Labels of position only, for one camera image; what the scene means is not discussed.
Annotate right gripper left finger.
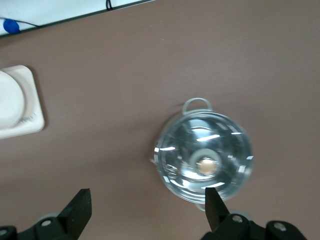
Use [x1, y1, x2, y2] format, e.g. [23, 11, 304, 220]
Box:
[16, 188, 93, 240]

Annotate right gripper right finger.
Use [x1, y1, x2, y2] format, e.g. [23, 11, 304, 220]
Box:
[203, 186, 267, 240]

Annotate cream rabbit print tray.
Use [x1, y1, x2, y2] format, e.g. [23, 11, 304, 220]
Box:
[0, 64, 46, 140]

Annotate glass pot lid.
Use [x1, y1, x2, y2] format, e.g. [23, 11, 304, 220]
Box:
[153, 112, 255, 203]

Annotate grey electric cooking pot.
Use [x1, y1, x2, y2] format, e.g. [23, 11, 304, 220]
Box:
[149, 97, 255, 212]

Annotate brown table mat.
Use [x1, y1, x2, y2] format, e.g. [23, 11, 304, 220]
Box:
[0, 0, 320, 240]

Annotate blue round object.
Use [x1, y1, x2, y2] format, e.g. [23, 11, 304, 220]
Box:
[2, 17, 21, 35]

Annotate thin grey cable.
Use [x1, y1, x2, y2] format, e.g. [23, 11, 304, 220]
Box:
[0, 16, 42, 27]

